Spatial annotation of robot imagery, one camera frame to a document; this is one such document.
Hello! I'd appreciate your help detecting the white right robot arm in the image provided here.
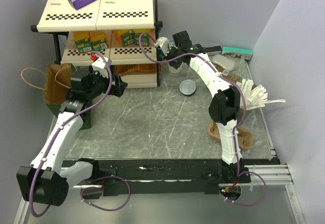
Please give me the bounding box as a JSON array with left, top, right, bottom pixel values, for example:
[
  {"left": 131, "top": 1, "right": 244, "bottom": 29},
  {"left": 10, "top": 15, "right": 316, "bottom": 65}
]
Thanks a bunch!
[{"left": 164, "top": 31, "right": 242, "bottom": 183}]

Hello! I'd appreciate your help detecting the white cup lid stack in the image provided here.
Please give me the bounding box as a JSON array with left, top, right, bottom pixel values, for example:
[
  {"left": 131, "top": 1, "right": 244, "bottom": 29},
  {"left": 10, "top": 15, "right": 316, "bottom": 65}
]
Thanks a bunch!
[{"left": 179, "top": 79, "right": 196, "bottom": 96}]

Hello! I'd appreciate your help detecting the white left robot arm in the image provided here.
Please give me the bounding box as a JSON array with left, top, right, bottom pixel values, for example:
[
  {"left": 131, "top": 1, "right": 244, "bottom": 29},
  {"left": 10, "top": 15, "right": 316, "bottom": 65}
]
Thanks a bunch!
[{"left": 16, "top": 67, "right": 128, "bottom": 207}]

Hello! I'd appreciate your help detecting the white oval pouch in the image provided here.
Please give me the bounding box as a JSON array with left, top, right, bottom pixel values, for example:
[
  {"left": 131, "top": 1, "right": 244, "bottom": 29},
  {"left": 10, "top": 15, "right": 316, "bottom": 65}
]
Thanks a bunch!
[{"left": 211, "top": 54, "right": 237, "bottom": 71}]

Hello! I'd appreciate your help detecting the teal flat box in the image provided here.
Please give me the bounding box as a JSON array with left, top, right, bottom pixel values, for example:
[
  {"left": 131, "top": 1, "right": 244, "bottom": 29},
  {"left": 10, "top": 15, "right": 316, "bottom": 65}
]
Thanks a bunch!
[{"left": 221, "top": 46, "right": 253, "bottom": 60}]

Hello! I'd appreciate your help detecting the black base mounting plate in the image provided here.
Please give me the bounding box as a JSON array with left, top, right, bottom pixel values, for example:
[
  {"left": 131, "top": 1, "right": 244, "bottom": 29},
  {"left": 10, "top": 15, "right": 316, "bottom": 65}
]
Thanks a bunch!
[{"left": 62, "top": 158, "right": 280, "bottom": 197}]

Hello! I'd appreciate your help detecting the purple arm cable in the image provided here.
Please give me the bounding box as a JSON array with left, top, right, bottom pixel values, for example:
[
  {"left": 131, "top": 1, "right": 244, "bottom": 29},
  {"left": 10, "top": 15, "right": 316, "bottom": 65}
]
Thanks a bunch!
[
  {"left": 139, "top": 33, "right": 267, "bottom": 206},
  {"left": 29, "top": 53, "right": 132, "bottom": 217}
]

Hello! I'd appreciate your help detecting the white paper coffee cup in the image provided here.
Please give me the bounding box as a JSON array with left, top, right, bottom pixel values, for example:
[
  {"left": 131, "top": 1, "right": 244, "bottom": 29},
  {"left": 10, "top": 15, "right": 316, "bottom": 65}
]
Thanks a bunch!
[{"left": 168, "top": 61, "right": 183, "bottom": 76}]

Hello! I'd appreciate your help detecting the brown green paper bag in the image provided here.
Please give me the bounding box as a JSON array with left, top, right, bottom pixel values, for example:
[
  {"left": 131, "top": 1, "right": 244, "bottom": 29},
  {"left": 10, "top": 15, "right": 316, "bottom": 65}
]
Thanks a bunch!
[{"left": 21, "top": 62, "right": 92, "bottom": 131}]

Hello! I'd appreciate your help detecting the black flat box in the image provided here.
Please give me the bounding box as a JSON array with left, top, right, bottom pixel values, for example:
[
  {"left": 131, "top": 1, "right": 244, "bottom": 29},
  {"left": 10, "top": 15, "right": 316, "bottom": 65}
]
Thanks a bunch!
[{"left": 202, "top": 46, "right": 222, "bottom": 56}]

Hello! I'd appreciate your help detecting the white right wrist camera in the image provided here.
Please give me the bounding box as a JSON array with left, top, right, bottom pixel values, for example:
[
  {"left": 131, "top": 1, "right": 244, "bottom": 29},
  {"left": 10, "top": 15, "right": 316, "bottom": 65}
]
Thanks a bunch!
[{"left": 153, "top": 37, "right": 169, "bottom": 56}]

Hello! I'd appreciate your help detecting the beige three-tier shelf rack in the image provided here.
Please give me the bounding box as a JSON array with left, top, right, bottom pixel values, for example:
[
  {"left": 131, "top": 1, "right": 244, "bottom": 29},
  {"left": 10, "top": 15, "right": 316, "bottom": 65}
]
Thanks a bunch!
[{"left": 30, "top": 0, "right": 164, "bottom": 89}]

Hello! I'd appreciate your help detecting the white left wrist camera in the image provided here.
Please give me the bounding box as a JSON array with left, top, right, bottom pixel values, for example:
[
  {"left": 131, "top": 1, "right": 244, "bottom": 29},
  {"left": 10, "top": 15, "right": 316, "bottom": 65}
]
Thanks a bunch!
[{"left": 90, "top": 52, "right": 111, "bottom": 78}]

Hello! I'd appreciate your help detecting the green yellow carton far left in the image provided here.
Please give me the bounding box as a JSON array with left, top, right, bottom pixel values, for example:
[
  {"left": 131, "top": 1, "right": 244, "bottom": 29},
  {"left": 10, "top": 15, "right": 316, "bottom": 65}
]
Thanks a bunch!
[{"left": 73, "top": 31, "right": 93, "bottom": 54}]

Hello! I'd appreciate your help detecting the brown kraft coffee pouch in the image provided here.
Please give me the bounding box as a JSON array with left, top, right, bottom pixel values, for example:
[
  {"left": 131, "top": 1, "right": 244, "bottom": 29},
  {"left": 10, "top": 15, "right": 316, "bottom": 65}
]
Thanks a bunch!
[{"left": 216, "top": 65, "right": 243, "bottom": 88}]

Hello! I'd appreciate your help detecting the orange snack bag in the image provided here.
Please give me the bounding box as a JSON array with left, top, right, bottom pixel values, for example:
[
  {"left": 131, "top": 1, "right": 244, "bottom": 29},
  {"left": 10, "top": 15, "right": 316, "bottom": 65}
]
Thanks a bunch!
[{"left": 114, "top": 63, "right": 162, "bottom": 76}]

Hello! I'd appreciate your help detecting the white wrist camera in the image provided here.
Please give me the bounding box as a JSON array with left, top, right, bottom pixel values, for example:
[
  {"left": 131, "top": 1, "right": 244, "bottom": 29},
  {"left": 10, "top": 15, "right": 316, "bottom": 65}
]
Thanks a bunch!
[
  {"left": 90, "top": 52, "right": 111, "bottom": 78},
  {"left": 153, "top": 37, "right": 169, "bottom": 56}
]

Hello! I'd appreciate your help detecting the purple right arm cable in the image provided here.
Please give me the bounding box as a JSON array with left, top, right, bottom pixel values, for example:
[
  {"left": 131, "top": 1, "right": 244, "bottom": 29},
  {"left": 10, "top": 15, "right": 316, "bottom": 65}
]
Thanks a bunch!
[{"left": 139, "top": 33, "right": 267, "bottom": 206}]

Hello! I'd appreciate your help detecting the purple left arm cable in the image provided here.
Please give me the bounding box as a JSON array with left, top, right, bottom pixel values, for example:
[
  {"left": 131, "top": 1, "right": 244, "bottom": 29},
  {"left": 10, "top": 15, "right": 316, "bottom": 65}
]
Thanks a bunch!
[{"left": 29, "top": 53, "right": 132, "bottom": 217}]

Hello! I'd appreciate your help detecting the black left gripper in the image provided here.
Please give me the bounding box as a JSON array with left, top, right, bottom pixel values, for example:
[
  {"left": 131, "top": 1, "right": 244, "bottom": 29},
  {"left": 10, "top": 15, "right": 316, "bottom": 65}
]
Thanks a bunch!
[{"left": 86, "top": 65, "right": 127, "bottom": 100}]

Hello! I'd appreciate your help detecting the brown pulp cup carrier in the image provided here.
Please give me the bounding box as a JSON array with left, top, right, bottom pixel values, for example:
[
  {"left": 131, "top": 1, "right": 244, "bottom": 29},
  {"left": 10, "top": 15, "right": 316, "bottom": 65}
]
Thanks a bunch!
[{"left": 208, "top": 120, "right": 254, "bottom": 151}]

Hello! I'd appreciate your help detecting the aluminium rail frame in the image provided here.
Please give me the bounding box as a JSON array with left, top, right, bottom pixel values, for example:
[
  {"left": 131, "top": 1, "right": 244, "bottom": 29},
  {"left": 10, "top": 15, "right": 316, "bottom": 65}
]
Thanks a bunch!
[{"left": 14, "top": 165, "right": 305, "bottom": 223}]

